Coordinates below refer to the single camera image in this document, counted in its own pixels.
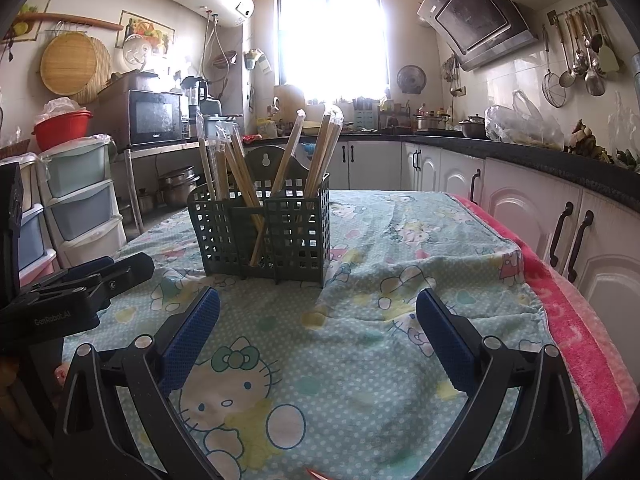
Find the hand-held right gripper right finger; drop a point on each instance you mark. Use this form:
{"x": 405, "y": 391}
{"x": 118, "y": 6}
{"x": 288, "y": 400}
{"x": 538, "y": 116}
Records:
{"x": 447, "y": 340}

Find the small round wall fan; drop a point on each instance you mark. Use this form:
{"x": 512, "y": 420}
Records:
{"x": 411, "y": 80}

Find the teal knife holder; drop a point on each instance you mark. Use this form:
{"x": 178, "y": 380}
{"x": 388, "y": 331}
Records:
{"x": 365, "y": 117}

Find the black countertop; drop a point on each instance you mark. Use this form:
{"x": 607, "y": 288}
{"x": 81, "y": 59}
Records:
{"x": 550, "y": 162}

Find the white hanging lid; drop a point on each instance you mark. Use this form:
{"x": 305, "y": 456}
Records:
{"x": 136, "y": 55}

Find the teal grey plastic drawer unit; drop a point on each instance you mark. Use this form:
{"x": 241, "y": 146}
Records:
{"x": 80, "y": 210}

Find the grey canister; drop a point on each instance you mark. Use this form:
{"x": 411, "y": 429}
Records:
{"x": 635, "y": 72}

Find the wall utensil rail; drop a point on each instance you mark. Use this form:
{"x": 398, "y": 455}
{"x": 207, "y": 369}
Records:
{"x": 552, "y": 17}

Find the clear plastic bag with food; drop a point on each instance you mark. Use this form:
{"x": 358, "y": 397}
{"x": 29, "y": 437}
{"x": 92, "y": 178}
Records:
{"x": 525, "y": 127}

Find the teal wall organizer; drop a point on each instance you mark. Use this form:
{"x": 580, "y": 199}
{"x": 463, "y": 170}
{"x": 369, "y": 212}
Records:
{"x": 256, "y": 62}

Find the small steel pot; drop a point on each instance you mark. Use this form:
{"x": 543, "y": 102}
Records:
{"x": 146, "y": 202}

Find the black range hood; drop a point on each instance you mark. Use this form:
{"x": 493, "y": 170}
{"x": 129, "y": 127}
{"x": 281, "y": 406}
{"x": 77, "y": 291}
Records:
{"x": 475, "y": 15}

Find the lemon picture tile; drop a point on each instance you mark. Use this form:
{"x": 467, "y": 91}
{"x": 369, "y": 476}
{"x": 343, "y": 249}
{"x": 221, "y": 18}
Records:
{"x": 30, "y": 15}

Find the fruit picture tile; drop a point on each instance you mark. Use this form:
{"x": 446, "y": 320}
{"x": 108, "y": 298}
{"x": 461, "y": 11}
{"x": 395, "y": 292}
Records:
{"x": 147, "y": 32}

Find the hanging steel spoon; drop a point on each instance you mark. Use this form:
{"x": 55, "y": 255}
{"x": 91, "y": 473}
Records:
{"x": 595, "y": 84}
{"x": 580, "y": 66}

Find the hanging pale green spatula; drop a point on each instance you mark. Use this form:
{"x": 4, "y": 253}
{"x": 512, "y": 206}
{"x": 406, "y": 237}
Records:
{"x": 609, "y": 60}

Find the green plastic utensil basket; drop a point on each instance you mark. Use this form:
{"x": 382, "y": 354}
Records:
{"x": 295, "y": 240}

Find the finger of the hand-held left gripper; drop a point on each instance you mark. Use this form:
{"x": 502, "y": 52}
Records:
{"x": 85, "y": 267}
{"x": 125, "y": 272}

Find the red plastic bucket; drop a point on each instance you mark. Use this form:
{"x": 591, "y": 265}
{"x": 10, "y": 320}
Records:
{"x": 60, "y": 132}

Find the pastel plastic drawer unit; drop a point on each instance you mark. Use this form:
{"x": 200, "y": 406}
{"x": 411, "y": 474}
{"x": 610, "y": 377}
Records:
{"x": 32, "y": 240}

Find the metal shelf rack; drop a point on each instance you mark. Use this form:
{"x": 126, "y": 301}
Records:
{"x": 150, "y": 152}

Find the pale wooden cutting board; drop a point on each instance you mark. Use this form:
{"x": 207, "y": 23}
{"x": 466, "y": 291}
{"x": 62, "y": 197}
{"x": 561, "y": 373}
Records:
{"x": 287, "y": 100}

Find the hanging spoons by hood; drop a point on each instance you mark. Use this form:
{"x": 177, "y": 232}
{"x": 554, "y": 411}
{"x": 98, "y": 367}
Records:
{"x": 452, "y": 77}

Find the white lower kitchen cabinets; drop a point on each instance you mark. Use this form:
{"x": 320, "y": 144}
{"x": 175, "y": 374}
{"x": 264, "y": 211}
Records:
{"x": 510, "y": 195}

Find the steel stock pot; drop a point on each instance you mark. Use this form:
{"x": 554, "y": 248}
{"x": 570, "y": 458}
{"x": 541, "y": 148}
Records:
{"x": 430, "y": 122}

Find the ginger root pile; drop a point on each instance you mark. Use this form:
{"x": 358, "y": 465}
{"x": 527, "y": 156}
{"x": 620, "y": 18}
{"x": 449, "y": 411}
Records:
{"x": 585, "y": 142}

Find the pink fleece blanket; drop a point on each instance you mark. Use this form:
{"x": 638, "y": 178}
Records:
{"x": 575, "y": 335}

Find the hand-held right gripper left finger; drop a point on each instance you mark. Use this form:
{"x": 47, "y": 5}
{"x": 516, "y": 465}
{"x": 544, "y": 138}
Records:
{"x": 192, "y": 340}

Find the kitchen window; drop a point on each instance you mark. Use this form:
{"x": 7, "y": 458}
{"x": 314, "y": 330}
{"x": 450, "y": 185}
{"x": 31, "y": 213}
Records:
{"x": 332, "y": 40}

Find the stacked steel pots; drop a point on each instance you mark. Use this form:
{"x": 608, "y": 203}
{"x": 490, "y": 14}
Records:
{"x": 177, "y": 187}

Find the wooden rolling pin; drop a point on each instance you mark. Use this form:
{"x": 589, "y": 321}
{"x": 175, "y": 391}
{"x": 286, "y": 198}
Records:
{"x": 65, "y": 19}

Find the round bamboo board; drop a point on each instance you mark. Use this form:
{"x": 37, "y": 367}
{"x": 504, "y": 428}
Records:
{"x": 67, "y": 62}

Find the hanging steel ladle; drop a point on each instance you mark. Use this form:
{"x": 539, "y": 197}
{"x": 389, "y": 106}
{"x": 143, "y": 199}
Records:
{"x": 567, "y": 79}

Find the cartoon cat printed blanket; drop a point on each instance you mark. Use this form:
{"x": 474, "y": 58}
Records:
{"x": 400, "y": 240}

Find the hanging brown bowl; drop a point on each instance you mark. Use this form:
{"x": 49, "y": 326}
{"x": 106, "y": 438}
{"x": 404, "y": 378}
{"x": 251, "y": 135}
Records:
{"x": 225, "y": 59}

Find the round woven mat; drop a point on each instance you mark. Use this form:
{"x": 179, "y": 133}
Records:
{"x": 104, "y": 67}

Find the black microwave oven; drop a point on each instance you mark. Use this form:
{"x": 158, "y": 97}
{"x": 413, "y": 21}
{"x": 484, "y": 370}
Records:
{"x": 155, "y": 117}

